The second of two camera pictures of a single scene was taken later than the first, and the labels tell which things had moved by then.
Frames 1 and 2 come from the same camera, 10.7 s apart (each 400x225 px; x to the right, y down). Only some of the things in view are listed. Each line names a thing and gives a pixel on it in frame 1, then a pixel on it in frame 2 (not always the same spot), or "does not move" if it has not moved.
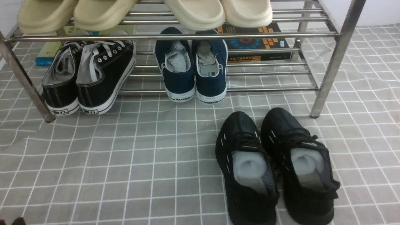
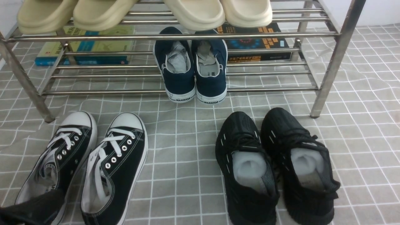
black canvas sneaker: (59, 86) to (55, 170)
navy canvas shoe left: (175, 59) does not move
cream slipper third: (197, 15) does not move
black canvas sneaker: (103, 68) to (113, 170)
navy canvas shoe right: (209, 58) does not move
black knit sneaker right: (307, 181) does not move
